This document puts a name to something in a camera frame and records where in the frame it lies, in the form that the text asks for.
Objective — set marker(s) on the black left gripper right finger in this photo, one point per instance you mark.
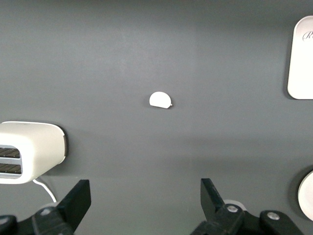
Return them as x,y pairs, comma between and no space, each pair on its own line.
210,200

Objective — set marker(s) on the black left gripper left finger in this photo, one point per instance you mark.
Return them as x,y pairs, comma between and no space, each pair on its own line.
73,203

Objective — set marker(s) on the cream round plate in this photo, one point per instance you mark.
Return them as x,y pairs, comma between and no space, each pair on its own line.
308,195

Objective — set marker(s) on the white half-round bun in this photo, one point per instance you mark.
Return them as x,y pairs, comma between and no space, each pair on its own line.
160,100

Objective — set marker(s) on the cream rectangular tray rabbit print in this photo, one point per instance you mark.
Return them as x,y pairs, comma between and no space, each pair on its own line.
303,68

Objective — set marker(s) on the white two-slot toaster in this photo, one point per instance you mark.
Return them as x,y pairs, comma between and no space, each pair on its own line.
36,147

